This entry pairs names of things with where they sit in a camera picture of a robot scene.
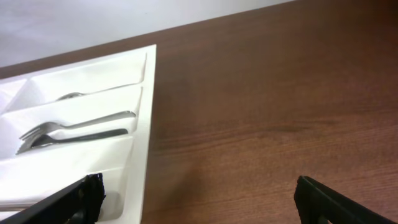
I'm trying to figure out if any large metal spoon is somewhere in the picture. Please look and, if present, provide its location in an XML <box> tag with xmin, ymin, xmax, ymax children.
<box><xmin>55</xmin><ymin>84</ymin><xmax>134</xmax><ymax>101</ymax></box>

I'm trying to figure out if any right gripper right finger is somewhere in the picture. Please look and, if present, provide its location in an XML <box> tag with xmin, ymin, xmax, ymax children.
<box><xmin>294</xmin><ymin>175</ymin><xmax>395</xmax><ymax>224</ymax></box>

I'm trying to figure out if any dark-handled metal fork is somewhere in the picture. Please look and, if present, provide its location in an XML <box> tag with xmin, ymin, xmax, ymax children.
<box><xmin>16</xmin><ymin>128</ymin><xmax>128</xmax><ymax>155</ymax></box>

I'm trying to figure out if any white plastic cutlery tray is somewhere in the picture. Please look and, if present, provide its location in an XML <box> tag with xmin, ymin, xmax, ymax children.
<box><xmin>1</xmin><ymin>45</ymin><xmax>157</xmax><ymax>223</ymax></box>

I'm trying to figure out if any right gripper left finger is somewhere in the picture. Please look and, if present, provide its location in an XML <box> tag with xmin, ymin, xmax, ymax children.
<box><xmin>1</xmin><ymin>173</ymin><xmax>106</xmax><ymax>224</ymax></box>

